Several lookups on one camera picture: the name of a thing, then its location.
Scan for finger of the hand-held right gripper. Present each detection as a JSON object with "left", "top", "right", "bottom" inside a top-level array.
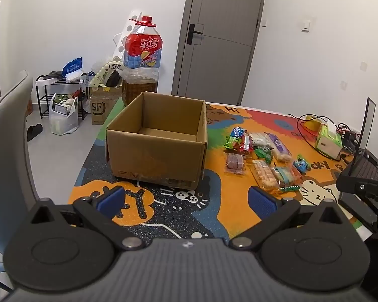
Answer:
[{"left": 338, "top": 191, "right": 378, "bottom": 238}]

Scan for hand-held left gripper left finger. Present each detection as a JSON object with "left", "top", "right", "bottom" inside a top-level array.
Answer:
[{"left": 29, "top": 185, "right": 146, "bottom": 251}]

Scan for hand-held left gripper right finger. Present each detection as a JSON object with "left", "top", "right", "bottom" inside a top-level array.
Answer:
[{"left": 228, "top": 185, "right": 347, "bottom": 251}]

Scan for clear biscuit packet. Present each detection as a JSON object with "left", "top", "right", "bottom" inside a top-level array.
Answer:
[{"left": 250, "top": 160, "right": 279, "bottom": 191}]

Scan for teal sandwich packet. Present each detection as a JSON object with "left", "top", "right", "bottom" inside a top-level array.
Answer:
[{"left": 272, "top": 166, "right": 303, "bottom": 188}]

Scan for small green snack packet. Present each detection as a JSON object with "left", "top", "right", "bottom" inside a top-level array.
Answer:
[{"left": 254, "top": 147, "right": 273, "bottom": 164}]

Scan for dark red snack packet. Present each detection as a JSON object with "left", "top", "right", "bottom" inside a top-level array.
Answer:
[{"left": 224, "top": 153, "right": 247, "bottom": 175}]

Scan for small blue snack packet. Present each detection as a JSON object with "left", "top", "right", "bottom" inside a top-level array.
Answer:
[{"left": 293, "top": 155, "right": 310, "bottom": 173}]

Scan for purple bread packet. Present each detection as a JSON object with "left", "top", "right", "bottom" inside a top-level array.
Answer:
[{"left": 266, "top": 133, "right": 292, "bottom": 164}]

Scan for red candy packet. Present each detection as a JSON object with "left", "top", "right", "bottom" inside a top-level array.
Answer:
[{"left": 239, "top": 135, "right": 253, "bottom": 155}]

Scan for brown cardboard box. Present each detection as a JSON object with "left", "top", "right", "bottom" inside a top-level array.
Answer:
[{"left": 105, "top": 91, "right": 208, "bottom": 190}]

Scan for white snack packet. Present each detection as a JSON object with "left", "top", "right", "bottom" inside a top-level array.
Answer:
[{"left": 250, "top": 132, "right": 269, "bottom": 147}]

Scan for colourful cartoon printed mat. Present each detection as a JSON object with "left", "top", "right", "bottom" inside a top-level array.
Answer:
[{"left": 68, "top": 96, "right": 378, "bottom": 247}]

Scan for green tissue box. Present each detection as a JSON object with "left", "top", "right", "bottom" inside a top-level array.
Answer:
[{"left": 314, "top": 125, "right": 343, "bottom": 160}]

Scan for yellow tape roll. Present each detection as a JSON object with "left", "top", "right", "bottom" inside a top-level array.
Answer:
[{"left": 303, "top": 115, "right": 322, "bottom": 132}]

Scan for white plastic bag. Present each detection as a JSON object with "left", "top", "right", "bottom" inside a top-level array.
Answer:
[{"left": 49, "top": 93, "right": 80, "bottom": 136}]

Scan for printed cardboard box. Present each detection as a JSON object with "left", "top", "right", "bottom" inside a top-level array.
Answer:
[{"left": 89, "top": 85, "right": 124, "bottom": 126}]

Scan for black slipper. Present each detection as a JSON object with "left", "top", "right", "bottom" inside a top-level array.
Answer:
[{"left": 27, "top": 124, "right": 44, "bottom": 142}]

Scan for grey chair back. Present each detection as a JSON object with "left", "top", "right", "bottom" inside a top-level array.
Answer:
[{"left": 0, "top": 70, "right": 41, "bottom": 294}]

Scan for black shoe rack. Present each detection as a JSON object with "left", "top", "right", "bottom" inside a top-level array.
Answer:
[{"left": 35, "top": 75, "right": 89, "bottom": 121}]

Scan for white panda print item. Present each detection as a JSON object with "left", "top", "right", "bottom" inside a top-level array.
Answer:
[{"left": 91, "top": 56, "right": 124, "bottom": 88}]

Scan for dark cloth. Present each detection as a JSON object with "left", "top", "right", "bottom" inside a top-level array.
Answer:
[{"left": 44, "top": 70, "right": 65, "bottom": 81}]

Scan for blue and white bag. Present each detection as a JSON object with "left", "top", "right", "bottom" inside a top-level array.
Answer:
[{"left": 62, "top": 57, "right": 83, "bottom": 83}]

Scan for large iced tea bottle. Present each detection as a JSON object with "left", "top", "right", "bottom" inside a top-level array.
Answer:
[{"left": 121, "top": 16, "right": 161, "bottom": 107}]

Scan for white perforated plastic rack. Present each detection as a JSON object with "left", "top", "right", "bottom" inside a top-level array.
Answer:
[{"left": 113, "top": 10, "right": 145, "bottom": 67}]

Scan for grey door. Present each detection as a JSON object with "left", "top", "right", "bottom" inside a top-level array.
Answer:
[{"left": 172, "top": 0, "right": 268, "bottom": 106}]

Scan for black cable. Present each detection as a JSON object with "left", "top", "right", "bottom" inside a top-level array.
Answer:
[{"left": 288, "top": 113, "right": 342, "bottom": 162}]

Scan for black door lock handle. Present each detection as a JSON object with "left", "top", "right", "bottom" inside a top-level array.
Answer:
[{"left": 187, "top": 23, "right": 205, "bottom": 45}]

